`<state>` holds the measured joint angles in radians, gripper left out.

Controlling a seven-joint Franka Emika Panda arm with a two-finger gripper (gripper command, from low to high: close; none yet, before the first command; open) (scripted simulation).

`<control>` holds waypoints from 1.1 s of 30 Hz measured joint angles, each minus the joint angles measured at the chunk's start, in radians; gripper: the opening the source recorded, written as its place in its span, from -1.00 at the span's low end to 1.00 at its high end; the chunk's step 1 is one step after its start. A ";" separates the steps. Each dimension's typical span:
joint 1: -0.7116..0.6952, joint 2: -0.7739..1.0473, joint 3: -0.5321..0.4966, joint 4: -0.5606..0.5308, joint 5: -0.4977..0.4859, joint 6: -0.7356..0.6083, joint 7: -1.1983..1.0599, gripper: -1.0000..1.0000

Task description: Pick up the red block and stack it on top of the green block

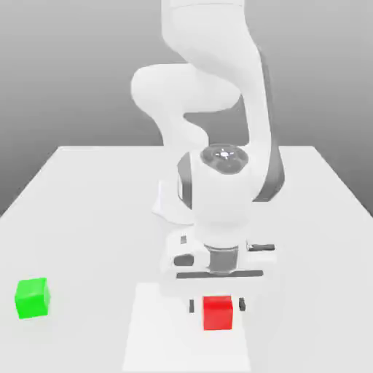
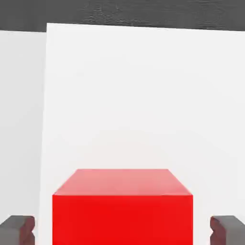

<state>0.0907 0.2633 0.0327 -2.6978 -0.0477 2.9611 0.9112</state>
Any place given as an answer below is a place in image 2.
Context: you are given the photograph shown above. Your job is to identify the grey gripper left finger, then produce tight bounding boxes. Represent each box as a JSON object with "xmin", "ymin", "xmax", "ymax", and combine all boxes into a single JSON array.
[{"xmin": 0, "ymin": 215, "xmax": 35, "ymax": 245}]

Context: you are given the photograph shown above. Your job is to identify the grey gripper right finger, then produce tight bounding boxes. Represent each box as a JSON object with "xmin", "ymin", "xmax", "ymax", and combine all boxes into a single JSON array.
[{"xmin": 210, "ymin": 215, "xmax": 245, "ymax": 245}]

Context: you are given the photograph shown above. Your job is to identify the small red cube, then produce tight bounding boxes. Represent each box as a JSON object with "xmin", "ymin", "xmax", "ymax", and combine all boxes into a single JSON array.
[{"xmin": 52, "ymin": 168, "xmax": 193, "ymax": 245}]

